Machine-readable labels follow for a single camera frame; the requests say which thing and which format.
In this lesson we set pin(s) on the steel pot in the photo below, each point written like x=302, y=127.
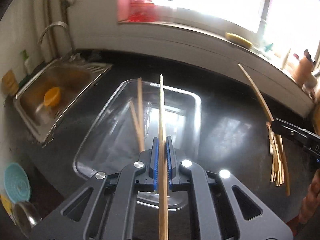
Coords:
x=26, y=217

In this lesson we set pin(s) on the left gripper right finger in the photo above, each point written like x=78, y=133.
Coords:
x=220, y=206

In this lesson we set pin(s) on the right hand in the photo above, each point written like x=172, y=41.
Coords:
x=311, y=201

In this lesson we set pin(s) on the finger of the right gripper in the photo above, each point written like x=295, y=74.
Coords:
x=289, y=131

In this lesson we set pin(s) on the brown ceramic jar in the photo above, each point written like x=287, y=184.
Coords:
x=302, y=71

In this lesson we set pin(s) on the yellow sponge by sink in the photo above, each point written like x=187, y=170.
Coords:
x=9, y=83

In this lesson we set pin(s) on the clear plastic container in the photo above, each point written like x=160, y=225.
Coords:
x=111, y=142

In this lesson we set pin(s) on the chopstick pile on counter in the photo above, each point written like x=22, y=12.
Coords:
x=279, y=169

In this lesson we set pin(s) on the chrome faucet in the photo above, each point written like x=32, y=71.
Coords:
x=60, y=41

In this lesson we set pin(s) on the yellow sponge on sill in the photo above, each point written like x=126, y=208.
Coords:
x=238, y=40

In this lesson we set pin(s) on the orange bowl in sink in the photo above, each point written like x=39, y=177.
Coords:
x=52, y=97

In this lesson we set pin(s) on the red snack bag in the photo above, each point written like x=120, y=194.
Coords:
x=137, y=11

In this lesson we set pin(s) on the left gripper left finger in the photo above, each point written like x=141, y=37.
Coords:
x=104, y=207

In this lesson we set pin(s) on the steel kitchen sink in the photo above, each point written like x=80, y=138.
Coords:
x=72, y=77

